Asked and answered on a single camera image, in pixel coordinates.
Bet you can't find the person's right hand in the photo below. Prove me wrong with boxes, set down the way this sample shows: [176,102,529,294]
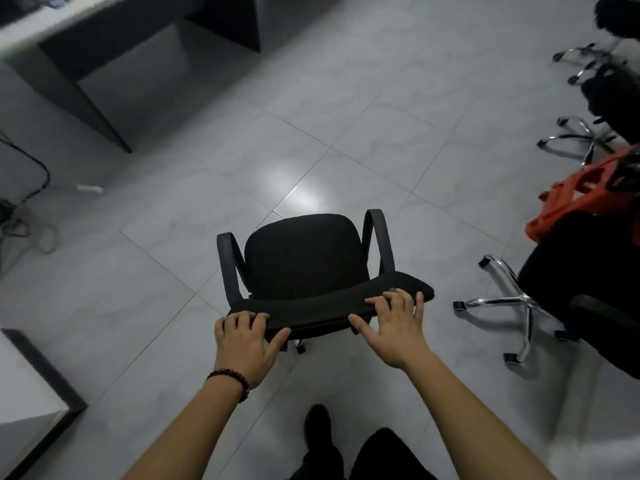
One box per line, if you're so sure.
[348,290,434,371]

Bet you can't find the person's left hand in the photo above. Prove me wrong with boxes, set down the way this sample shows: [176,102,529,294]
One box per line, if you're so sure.
[214,311,292,391]

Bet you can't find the black office chair with armrests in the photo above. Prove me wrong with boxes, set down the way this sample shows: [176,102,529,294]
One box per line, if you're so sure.
[216,209,436,355]

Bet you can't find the person's right forearm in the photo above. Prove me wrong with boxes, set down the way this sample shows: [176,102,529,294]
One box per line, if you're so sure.
[400,351,557,480]

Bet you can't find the person's left forearm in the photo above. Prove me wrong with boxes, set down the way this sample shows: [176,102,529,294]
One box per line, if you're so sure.
[122,381,246,480]

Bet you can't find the black shoe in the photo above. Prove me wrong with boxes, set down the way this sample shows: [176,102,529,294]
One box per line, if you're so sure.
[303,404,334,451]

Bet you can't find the black trousers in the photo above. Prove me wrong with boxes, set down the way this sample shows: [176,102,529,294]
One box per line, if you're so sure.
[291,428,439,480]

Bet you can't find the black office chair chrome base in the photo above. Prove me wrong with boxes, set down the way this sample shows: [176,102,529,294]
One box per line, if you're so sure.
[537,64,640,166]
[552,0,640,86]
[452,209,640,380]

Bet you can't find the white desk with dark edge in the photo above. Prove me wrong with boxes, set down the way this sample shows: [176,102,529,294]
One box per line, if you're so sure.
[0,328,89,480]

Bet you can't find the dark desk with light top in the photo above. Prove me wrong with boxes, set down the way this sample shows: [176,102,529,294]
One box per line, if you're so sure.
[0,0,262,154]

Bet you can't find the dark bead bracelet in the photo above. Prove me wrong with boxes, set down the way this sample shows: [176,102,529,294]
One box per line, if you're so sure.
[206,368,250,403]

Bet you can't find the tangle of cables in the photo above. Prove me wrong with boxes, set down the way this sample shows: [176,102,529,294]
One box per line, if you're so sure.
[0,199,59,256]

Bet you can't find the black cable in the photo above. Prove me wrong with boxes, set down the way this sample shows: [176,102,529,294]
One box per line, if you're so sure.
[0,129,52,206]

